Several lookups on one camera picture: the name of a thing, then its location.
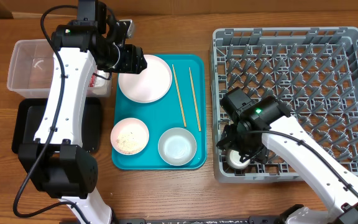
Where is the left wooden chopstick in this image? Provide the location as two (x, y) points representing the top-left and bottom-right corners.
(172, 64), (187, 128)

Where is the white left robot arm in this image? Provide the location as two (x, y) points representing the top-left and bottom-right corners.
(17, 1), (147, 223)

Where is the white paper cup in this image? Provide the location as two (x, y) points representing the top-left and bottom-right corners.
(226, 149), (250, 170)

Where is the black plastic tray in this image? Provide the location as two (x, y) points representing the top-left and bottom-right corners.
(11, 98), (103, 154)

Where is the grey bowl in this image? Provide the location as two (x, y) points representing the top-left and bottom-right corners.
(158, 128), (197, 166)

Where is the large pink plate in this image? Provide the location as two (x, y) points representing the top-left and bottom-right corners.
(118, 55), (173, 103)

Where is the clear plastic bin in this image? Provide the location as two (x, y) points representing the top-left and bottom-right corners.
(7, 39), (112, 98)

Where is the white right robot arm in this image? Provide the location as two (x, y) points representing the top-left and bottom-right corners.
(217, 87), (358, 223)

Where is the right wooden chopstick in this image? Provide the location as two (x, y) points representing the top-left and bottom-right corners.
(188, 67), (201, 132)

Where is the wooden chopstick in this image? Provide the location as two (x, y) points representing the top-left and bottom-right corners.
(188, 67), (201, 132)
(172, 64), (187, 128)

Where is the red snack wrapper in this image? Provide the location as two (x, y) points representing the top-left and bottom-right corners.
(88, 75), (97, 88)

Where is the small pink bowl with crumbs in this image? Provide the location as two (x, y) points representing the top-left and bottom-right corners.
(110, 118), (149, 156)

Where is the black rail at table edge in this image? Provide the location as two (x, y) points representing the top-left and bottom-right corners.
(59, 203), (335, 224)

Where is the grey dishwasher rack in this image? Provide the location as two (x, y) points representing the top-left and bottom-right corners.
(210, 27), (358, 176)

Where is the teal serving tray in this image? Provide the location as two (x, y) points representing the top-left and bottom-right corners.
(112, 54), (207, 170)

